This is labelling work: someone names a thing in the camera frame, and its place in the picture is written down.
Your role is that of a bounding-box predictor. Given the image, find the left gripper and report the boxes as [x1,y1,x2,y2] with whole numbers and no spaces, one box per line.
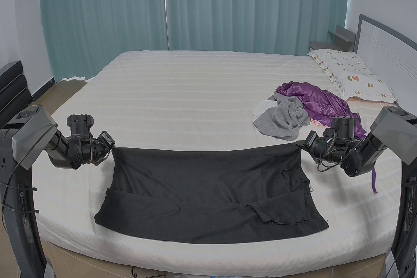
[93,131,117,162]

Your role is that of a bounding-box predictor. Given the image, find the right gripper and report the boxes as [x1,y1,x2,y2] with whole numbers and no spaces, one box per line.
[303,130,330,162]

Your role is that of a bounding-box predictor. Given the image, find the black T-shirt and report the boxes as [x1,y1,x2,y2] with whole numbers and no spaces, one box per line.
[94,144,329,244]

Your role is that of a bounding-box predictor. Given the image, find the bed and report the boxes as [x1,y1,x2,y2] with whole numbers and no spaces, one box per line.
[31,14,417,272]

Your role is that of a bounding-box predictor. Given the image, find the grey knit garment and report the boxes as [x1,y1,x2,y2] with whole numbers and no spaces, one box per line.
[253,97,311,142]

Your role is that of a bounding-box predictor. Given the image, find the purple satin garment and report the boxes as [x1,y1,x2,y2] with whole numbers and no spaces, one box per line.
[275,81,378,195]

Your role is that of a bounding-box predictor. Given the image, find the white garment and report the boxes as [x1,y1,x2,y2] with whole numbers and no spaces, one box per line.
[253,100,277,117]

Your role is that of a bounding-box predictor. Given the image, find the white printed pillow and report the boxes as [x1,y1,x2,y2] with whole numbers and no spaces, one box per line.
[308,49,398,103]

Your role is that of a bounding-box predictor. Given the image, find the black chest of drawers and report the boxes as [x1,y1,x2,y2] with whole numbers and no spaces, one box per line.
[0,61,33,129]

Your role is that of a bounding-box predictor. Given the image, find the grey bedside table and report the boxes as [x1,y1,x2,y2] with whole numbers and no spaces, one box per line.
[309,25,356,52]

